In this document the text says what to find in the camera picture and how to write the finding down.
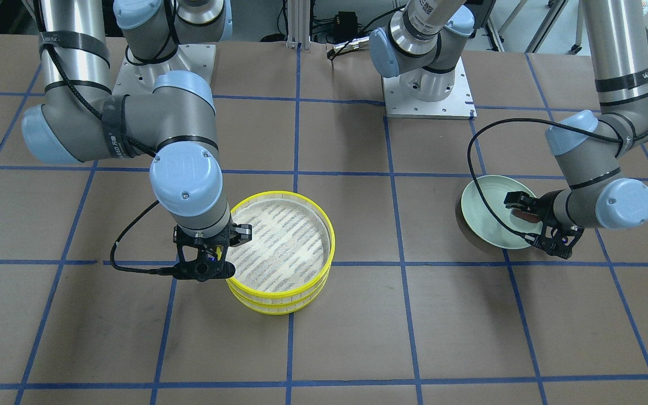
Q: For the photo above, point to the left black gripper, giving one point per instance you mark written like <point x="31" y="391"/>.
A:
<point x="547" y="206"/>

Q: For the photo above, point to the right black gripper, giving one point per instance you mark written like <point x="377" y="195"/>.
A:
<point x="241" y="232"/>

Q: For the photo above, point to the brown bun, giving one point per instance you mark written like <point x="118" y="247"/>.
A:
<point x="526" y="216"/>

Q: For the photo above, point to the yellow bamboo steamer layer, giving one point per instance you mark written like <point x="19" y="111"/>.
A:
<point x="275" y="303"/>
<point x="293" y="241"/>

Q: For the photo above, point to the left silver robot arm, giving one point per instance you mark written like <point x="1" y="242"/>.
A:
<point x="421" y="47"/>

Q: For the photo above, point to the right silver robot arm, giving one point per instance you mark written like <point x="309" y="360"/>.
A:
<point x="86" y="118"/>

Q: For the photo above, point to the light green plate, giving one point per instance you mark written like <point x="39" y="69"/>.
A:
<point x="483" y="224"/>

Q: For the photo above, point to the black power box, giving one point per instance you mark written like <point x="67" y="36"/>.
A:
<point x="345" y="26"/>

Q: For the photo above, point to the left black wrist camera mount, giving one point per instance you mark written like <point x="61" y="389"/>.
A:
<point x="557" y="241"/>

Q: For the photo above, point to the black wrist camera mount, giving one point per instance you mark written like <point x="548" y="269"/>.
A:
<point x="557" y="241"/>
<point x="203" y="269"/>

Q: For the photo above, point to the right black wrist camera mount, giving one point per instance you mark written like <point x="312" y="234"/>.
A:
<point x="203" y="269"/>

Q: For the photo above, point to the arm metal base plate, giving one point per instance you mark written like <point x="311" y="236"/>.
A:
<point x="422" y="94"/>
<point x="133" y="79"/>

